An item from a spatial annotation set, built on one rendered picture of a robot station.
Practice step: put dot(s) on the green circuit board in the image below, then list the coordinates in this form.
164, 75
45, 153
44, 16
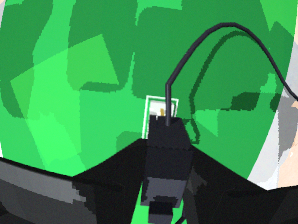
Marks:
79, 79

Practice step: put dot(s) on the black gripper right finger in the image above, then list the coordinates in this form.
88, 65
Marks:
216, 195

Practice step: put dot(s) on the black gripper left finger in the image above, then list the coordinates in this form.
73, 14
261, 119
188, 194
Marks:
104, 194

